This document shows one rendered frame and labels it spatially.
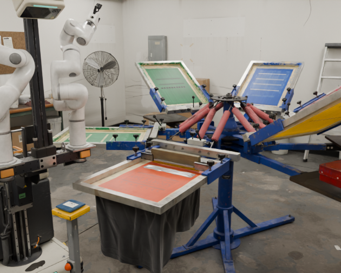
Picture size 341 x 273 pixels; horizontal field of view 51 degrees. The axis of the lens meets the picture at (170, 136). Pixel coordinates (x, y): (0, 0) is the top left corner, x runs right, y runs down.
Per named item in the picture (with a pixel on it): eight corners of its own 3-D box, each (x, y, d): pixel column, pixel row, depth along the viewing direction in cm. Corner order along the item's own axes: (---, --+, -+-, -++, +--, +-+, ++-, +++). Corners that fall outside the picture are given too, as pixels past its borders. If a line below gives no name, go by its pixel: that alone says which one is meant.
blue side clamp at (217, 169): (208, 184, 206) (209, 173, 204) (201, 183, 209) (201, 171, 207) (229, 170, 231) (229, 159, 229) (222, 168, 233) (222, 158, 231)
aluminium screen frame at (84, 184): (160, 214, 167) (160, 207, 166) (72, 189, 197) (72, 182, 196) (228, 167, 231) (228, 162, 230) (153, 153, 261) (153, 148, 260)
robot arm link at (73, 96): (89, 111, 179) (50, 112, 174) (87, 109, 215) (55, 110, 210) (87, 82, 177) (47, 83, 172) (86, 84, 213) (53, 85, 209)
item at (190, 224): (162, 277, 189) (161, 203, 179) (156, 274, 191) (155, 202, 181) (201, 238, 227) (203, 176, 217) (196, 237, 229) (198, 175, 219)
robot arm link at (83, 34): (58, 34, 188) (64, 22, 181) (66, 23, 194) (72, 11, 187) (85, 50, 192) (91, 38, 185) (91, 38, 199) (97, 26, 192)
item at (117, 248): (159, 280, 188) (158, 205, 177) (96, 254, 211) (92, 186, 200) (162, 277, 190) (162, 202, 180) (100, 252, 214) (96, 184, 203)
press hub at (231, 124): (235, 258, 298) (243, 97, 265) (194, 244, 318) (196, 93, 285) (251, 237, 330) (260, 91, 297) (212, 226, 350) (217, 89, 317)
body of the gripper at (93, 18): (83, 18, 192) (90, 6, 199) (81, 33, 200) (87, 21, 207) (96, 23, 193) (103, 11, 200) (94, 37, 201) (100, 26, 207)
